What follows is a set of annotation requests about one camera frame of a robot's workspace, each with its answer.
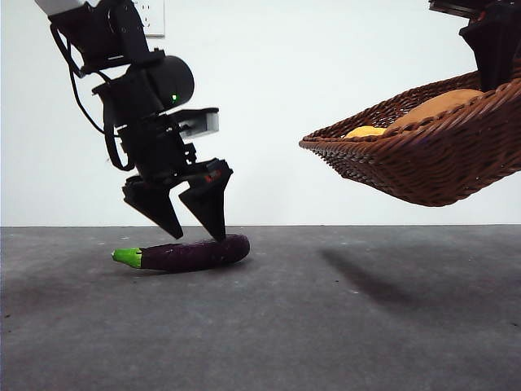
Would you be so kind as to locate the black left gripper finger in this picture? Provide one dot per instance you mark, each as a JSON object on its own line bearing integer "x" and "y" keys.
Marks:
{"x": 154, "y": 203}
{"x": 211, "y": 203}

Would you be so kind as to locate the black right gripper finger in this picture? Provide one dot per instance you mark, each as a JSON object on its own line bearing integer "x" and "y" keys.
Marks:
{"x": 494, "y": 53}

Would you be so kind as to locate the purple eggplant with green stem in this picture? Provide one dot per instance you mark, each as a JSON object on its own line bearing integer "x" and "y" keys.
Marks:
{"x": 191, "y": 256}

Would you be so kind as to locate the brown potato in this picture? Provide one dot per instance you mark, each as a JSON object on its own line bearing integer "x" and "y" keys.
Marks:
{"x": 439, "y": 104}

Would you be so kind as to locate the brown woven wicker basket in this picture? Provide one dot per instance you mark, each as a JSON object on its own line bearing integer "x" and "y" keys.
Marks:
{"x": 427, "y": 163}

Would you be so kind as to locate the yellow corn cob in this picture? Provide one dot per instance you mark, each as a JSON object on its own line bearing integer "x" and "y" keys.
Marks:
{"x": 366, "y": 132}

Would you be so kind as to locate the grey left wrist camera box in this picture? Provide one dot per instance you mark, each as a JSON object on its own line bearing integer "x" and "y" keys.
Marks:
{"x": 207, "y": 122}

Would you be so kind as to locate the white wall socket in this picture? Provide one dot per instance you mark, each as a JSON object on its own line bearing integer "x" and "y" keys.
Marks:
{"x": 156, "y": 20}

